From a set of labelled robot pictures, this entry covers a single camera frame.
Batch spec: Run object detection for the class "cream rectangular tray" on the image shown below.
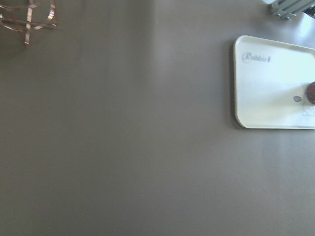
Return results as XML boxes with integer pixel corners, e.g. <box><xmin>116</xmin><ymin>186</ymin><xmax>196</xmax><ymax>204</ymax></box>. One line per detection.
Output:
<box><xmin>234</xmin><ymin>35</ymin><xmax>315</xmax><ymax>129</ymax></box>

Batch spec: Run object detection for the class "dark sauce bottle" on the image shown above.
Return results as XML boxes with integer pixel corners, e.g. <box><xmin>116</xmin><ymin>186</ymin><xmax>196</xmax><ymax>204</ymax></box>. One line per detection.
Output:
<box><xmin>306</xmin><ymin>82</ymin><xmax>315</xmax><ymax>105</ymax></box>

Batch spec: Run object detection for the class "copper wire bottle rack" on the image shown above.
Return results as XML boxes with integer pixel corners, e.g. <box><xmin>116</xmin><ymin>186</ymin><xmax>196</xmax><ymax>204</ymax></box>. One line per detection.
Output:
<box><xmin>0</xmin><ymin>0</ymin><xmax>58</xmax><ymax>46</ymax></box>

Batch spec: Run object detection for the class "aluminium frame post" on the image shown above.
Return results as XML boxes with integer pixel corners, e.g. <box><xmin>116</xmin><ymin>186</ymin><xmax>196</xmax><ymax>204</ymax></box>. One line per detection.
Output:
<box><xmin>263</xmin><ymin>0</ymin><xmax>315</xmax><ymax>20</ymax></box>

